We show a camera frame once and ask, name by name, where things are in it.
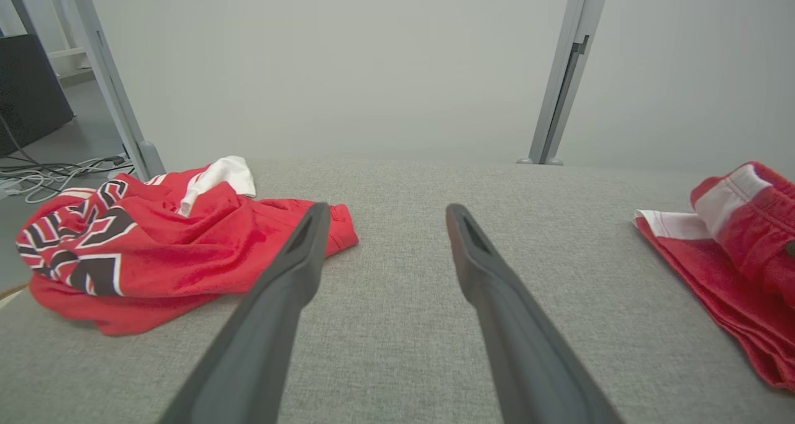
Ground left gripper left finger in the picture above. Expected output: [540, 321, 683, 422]
[158, 202, 332, 424]

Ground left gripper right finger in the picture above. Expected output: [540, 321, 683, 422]
[445, 203, 625, 424]

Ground red jersey with black print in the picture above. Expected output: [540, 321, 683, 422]
[16, 156, 360, 336]

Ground red shorts with white bands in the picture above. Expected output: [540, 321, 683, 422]
[634, 161, 795, 392]

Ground dark grey cabinet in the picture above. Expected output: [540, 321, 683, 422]
[0, 34, 74, 158]

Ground white metal rack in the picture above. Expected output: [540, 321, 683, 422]
[37, 0, 95, 88]

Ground bundle of cables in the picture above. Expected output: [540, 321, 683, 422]
[0, 157, 134, 204]

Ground grey metal partition post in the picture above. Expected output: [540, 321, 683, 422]
[528, 0, 612, 165]

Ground black floor cable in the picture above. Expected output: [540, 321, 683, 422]
[0, 111, 128, 176]

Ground grey metal partition end frame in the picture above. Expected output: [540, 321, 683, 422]
[62, 0, 166, 180]

